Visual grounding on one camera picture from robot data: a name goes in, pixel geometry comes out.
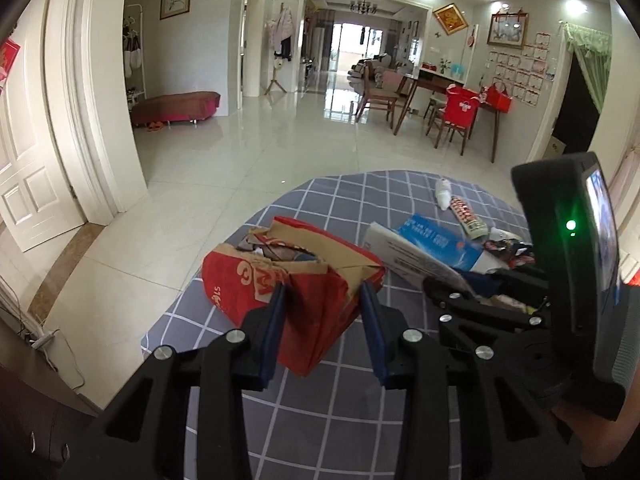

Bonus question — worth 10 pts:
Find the chair with red shirt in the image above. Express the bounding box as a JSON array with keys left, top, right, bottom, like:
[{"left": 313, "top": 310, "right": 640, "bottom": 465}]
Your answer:
[{"left": 426, "top": 84, "right": 482, "bottom": 155}]

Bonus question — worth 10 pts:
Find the gold diamond wall frame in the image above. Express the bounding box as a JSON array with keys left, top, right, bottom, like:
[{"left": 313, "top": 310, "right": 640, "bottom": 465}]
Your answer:
[{"left": 433, "top": 2, "right": 469, "bottom": 36}]

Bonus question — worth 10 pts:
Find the white panel door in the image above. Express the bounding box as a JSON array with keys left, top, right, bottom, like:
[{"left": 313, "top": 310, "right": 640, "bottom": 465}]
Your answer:
[{"left": 1, "top": 16, "right": 85, "bottom": 252}]

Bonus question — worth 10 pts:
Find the green curtain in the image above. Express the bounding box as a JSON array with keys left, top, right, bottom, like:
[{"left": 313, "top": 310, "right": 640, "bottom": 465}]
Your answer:
[{"left": 563, "top": 23, "right": 613, "bottom": 114}]

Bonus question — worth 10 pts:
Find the white clothes rack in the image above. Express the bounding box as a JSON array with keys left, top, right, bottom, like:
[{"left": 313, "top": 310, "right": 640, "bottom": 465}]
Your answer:
[{"left": 122, "top": 3, "right": 146, "bottom": 108}]

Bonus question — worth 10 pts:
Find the large framed wall picture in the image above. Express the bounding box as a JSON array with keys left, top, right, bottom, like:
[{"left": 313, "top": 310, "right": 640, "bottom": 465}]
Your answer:
[{"left": 487, "top": 12, "right": 529, "bottom": 50}]

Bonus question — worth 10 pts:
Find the white blue paper package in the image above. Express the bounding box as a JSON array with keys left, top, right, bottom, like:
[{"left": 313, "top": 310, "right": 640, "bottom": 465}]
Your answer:
[{"left": 362, "top": 214, "right": 506, "bottom": 292}]

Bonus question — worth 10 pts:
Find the wooden dining table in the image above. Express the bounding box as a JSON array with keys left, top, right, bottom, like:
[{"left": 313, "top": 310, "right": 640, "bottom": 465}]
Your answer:
[{"left": 393, "top": 68, "right": 503, "bottom": 162}]

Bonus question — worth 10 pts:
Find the red basket on table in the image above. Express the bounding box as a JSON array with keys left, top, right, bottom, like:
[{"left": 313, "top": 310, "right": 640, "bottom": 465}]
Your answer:
[{"left": 485, "top": 80, "right": 512, "bottom": 114}]

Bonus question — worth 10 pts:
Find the grey checked tablecloth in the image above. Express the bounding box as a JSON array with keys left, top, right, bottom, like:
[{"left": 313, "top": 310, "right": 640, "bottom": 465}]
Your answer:
[{"left": 140, "top": 169, "right": 533, "bottom": 480}]

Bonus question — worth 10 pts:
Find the white power strip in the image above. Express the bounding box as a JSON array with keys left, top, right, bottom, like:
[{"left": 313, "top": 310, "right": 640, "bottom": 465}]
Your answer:
[{"left": 30, "top": 328, "right": 60, "bottom": 351}]

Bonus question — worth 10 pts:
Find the small white bottle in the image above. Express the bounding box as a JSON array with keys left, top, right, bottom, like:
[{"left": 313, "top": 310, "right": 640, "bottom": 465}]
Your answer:
[{"left": 435, "top": 178, "right": 452, "bottom": 211}]

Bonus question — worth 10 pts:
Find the black chandelier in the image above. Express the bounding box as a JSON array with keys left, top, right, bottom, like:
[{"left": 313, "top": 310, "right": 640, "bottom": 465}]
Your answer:
[{"left": 349, "top": 0, "right": 378, "bottom": 15}]

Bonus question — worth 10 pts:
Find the wooden dining chair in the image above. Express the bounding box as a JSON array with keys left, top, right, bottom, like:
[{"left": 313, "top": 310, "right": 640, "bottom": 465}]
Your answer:
[{"left": 356, "top": 62, "right": 407, "bottom": 128}]

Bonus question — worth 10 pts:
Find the person's right hand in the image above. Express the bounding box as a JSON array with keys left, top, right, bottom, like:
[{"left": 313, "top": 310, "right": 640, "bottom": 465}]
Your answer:
[{"left": 552, "top": 370, "right": 640, "bottom": 467}]

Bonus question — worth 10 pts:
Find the wooden coat stand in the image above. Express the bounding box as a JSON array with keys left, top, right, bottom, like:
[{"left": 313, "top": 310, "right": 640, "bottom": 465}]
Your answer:
[{"left": 265, "top": 2, "right": 295, "bottom": 96}]

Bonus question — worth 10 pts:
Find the red brown paper bag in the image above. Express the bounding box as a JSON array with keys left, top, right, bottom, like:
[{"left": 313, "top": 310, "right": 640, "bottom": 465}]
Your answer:
[{"left": 201, "top": 216, "right": 385, "bottom": 376}]

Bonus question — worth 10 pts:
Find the red upholstered bench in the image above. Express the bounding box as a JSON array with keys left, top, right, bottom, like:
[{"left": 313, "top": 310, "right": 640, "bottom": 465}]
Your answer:
[{"left": 130, "top": 91, "right": 220, "bottom": 125}]

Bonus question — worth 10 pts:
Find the black snack wrapper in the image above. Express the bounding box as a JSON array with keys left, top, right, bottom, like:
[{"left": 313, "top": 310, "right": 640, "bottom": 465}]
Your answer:
[{"left": 484, "top": 238, "right": 535, "bottom": 269}]

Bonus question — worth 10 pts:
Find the white red striped snack pack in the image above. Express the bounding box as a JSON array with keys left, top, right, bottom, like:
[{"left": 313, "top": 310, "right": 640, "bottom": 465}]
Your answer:
[{"left": 449, "top": 196, "right": 489, "bottom": 240}]

